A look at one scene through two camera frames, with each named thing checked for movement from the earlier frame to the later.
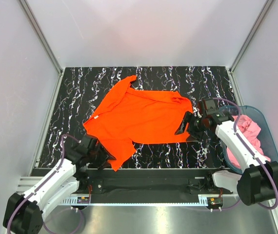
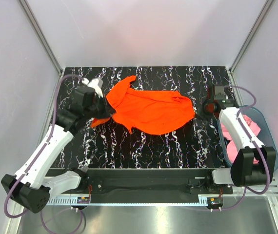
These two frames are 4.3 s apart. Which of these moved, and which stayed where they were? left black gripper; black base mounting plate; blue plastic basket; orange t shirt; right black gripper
Moved: orange t shirt; left black gripper; right black gripper
Stayed: black base mounting plate; blue plastic basket
